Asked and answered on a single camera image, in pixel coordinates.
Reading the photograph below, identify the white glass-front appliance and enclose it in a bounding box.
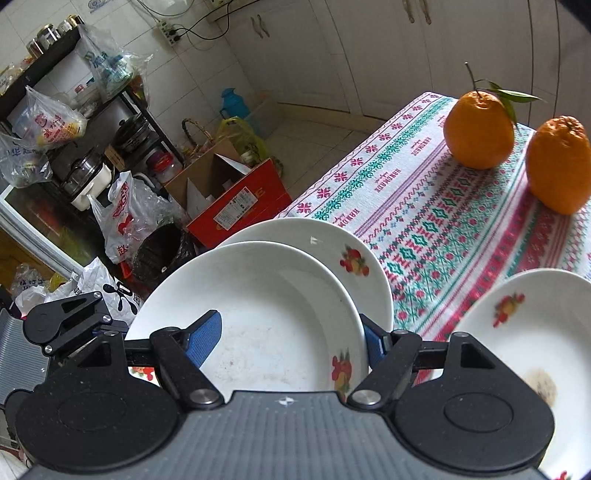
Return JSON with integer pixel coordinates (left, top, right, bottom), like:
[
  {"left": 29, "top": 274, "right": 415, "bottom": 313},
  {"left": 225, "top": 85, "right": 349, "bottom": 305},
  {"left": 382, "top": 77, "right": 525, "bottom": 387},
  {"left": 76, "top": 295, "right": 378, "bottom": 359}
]
[{"left": 0, "top": 184, "right": 86, "bottom": 275}]

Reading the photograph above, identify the clear bag with bottles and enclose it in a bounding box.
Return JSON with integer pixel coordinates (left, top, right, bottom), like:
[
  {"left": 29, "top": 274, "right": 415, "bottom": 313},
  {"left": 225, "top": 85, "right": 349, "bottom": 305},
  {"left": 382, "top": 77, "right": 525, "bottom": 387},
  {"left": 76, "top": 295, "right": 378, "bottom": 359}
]
[{"left": 78, "top": 24, "right": 154, "bottom": 101}]

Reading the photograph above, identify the orange without leaves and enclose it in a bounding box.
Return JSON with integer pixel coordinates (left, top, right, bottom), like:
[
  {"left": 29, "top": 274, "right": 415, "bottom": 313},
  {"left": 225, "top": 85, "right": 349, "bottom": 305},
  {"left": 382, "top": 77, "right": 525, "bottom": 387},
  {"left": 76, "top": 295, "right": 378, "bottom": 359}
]
[{"left": 525, "top": 115, "right": 591, "bottom": 215}]

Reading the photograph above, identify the black cooking pot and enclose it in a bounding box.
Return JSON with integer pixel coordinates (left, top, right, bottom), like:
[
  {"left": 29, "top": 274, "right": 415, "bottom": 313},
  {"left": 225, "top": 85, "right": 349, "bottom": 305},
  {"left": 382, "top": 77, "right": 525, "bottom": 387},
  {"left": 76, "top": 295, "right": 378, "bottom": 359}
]
[{"left": 112, "top": 116, "right": 154, "bottom": 158}]

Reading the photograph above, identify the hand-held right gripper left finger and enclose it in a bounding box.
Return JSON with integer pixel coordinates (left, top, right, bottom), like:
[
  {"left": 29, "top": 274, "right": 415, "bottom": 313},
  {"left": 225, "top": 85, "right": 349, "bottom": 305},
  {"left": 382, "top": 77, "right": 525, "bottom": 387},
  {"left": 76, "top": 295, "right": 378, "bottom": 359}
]
[{"left": 69, "top": 310, "right": 225, "bottom": 410}]

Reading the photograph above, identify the black metal shelf rack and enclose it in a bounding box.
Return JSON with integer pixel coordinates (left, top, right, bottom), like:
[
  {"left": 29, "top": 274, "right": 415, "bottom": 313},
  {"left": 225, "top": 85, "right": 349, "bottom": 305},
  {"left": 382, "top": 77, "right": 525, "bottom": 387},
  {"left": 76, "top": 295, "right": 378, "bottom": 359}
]
[{"left": 0, "top": 25, "right": 186, "bottom": 210}]

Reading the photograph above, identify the patterned red green tablecloth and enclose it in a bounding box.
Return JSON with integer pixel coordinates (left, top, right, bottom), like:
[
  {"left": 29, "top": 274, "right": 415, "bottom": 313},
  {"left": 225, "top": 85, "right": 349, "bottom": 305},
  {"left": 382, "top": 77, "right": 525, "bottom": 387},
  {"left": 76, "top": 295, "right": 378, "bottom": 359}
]
[{"left": 276, "top": 91, "right": 591, "bottom": 343}]

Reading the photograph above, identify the orange with leafy stem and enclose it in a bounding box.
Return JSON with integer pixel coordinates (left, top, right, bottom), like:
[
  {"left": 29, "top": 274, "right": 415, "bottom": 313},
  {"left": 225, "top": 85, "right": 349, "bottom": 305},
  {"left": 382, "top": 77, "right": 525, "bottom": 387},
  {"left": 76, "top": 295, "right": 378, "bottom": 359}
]
[{"left": 443, "top": 62, "right": 541, "bottom": 169}]

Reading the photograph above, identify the brown cardboard box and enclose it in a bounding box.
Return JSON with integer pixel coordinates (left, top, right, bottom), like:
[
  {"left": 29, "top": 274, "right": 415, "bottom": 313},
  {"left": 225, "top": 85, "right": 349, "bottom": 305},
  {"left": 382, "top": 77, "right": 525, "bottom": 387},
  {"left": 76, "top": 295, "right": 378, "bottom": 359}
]
[{"left": 164, "top": 137, "right": 254, "bottom": 220}]

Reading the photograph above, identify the white black plastic bag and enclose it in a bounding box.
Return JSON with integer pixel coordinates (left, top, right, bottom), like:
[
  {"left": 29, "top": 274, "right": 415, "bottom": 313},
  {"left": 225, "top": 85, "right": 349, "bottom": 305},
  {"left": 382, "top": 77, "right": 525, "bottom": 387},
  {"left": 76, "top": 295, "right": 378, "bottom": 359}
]
[{"left": 13, "top": 257, "right": 141, "bottom": 326}]

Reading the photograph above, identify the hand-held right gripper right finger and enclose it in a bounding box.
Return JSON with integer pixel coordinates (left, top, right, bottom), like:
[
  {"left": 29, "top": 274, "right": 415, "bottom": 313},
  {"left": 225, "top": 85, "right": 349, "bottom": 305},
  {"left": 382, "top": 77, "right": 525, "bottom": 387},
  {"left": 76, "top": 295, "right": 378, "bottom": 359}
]
[{"left": 347, "top": 314, "right": 504, "bottom": 409}]

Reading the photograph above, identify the steel pot with white base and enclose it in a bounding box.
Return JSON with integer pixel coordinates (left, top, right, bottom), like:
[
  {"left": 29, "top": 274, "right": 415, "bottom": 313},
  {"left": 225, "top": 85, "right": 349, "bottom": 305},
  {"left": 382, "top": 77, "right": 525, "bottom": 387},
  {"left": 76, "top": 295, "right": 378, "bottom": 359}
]
[{"left": 61, "top": 147, "right": 114, "bottom": 212}]

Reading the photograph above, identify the red open cardboard box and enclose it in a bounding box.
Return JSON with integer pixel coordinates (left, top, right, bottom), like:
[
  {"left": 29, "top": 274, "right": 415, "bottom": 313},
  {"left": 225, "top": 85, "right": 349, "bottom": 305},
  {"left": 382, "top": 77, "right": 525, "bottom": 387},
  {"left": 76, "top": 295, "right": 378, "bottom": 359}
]
[{"left": 185, "top": 158, "right": 293, "bottom": 249}]

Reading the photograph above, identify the wicker basket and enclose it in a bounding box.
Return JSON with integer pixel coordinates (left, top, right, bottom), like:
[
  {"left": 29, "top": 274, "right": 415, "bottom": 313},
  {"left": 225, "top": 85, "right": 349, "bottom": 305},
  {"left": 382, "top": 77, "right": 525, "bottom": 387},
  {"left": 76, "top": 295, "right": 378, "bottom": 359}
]
[{"left": 181, "top": 118, "right": 219, "bottom": 158}]

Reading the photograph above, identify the red lid plastic container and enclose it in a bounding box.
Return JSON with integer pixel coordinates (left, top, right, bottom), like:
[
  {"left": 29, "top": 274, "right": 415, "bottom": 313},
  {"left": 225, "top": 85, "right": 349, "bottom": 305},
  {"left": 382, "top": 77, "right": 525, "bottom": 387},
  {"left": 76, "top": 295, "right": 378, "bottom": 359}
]
[{"left": 144, "top": 149, "right": 177, "bottom": 186}]

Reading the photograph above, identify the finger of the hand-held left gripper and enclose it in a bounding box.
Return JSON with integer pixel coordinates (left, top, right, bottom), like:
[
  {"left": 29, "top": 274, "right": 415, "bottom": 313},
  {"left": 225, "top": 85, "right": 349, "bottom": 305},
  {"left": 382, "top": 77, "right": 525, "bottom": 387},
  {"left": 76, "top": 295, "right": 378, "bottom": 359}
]
[{"left": 23, "top": 291, "right": 131, "bottom": 357}]

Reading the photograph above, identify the row of metal-lid jars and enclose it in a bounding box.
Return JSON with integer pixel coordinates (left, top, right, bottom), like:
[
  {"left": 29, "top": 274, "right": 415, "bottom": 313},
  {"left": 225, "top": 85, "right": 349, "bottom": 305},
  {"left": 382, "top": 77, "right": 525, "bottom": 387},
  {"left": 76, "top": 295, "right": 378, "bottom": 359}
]
[{"left": 25, "top": 15, "right": 85, "bottom": 55}]

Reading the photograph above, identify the bin with black liner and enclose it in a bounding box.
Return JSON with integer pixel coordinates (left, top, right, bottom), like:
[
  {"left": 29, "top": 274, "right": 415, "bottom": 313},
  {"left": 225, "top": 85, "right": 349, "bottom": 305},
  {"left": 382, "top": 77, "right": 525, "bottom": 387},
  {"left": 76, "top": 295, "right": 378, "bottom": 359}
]
[{"left": 132, "top": 220, "right": 200, "bottom": 292}]

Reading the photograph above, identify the yellow red plastic bag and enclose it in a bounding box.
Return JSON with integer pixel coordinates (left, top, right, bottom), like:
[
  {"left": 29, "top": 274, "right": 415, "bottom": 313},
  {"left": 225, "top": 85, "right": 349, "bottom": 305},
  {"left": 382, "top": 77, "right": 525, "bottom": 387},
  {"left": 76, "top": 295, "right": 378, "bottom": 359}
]
[{"left": 8, "top": 85, "right": 88, "bottom": 149}]

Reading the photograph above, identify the red white plastic bag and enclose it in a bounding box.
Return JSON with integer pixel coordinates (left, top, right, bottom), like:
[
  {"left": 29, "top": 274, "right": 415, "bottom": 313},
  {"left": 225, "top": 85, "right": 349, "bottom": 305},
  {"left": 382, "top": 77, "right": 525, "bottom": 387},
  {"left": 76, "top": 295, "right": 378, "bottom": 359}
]
[{"left": 89, "top": 170, "right": 186, "bottom": 265}]

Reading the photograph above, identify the clear plastic bag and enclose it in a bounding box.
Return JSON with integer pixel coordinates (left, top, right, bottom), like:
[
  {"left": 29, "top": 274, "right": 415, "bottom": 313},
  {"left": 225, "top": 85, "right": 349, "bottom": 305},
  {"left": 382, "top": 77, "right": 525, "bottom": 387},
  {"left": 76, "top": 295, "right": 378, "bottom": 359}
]
[{"left": 0, "top": 130, "right": 52, "bottom": 188}]

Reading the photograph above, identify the white power strip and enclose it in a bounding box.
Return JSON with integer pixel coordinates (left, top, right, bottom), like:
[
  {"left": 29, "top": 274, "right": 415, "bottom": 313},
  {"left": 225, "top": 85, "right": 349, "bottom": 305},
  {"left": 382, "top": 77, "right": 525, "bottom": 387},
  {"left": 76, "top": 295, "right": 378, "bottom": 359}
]
[{"left": 156, "top": 20, "right": 184, "bottom": 48}]

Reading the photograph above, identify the clear plastic storage box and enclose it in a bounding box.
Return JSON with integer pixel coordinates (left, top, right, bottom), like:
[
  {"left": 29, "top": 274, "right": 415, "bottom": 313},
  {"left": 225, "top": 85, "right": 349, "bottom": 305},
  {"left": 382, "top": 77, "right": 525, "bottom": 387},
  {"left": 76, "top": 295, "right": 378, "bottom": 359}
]
[{"left": 248, "top": 91, "right": 283, "bottom": 140}]

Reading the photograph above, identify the blue thermos jug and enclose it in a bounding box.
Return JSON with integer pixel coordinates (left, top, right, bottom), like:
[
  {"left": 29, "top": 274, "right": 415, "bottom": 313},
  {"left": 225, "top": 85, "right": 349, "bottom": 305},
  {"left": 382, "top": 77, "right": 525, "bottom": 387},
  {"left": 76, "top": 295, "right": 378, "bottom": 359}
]
[{"left": 220, "top": 88, "right": 252, "bottom": 122}]

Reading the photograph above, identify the white kitchen cabinet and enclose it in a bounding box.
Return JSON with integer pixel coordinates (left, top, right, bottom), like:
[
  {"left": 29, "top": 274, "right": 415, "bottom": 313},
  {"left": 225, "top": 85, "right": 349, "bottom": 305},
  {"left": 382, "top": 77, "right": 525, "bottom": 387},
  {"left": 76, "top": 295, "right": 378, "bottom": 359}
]
[{"left": 222, "top": 0, "right": 591, "bottom": 136}]

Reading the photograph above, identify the white fruit-print plate with stain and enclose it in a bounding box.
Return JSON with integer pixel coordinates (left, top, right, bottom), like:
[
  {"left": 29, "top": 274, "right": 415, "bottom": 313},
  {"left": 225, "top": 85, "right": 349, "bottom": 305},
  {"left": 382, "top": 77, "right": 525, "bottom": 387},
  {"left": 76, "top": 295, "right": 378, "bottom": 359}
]
[{"left": 418, "top": 269, "right": 591, "bottom": 480}]

